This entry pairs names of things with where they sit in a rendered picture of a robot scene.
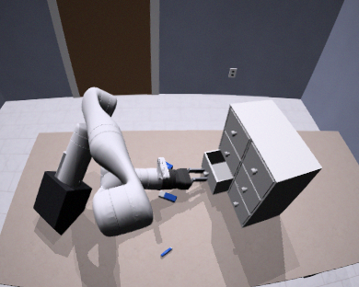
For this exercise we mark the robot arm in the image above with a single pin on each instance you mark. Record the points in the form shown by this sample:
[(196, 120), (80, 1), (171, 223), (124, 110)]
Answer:
[(120, 209)]

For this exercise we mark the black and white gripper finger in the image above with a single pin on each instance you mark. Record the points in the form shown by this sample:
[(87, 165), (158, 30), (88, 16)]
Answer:
[(196, 170), (200, 179)]

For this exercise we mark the blue and white eraser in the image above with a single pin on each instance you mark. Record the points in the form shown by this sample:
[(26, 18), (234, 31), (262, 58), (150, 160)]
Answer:
[(167, 196)]

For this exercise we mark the small grey chest of drawers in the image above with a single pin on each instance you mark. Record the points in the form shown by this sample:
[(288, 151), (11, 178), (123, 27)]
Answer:
[(284, 153)]

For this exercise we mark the grey drawer front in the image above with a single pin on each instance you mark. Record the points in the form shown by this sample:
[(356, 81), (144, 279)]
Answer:
[(247, 189), (258, 172), (230, 154), (216, 169), (238, 204), (234, 127)]

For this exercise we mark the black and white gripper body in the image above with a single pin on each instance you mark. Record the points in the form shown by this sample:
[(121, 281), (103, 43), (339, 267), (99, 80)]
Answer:
[(171, 178)]

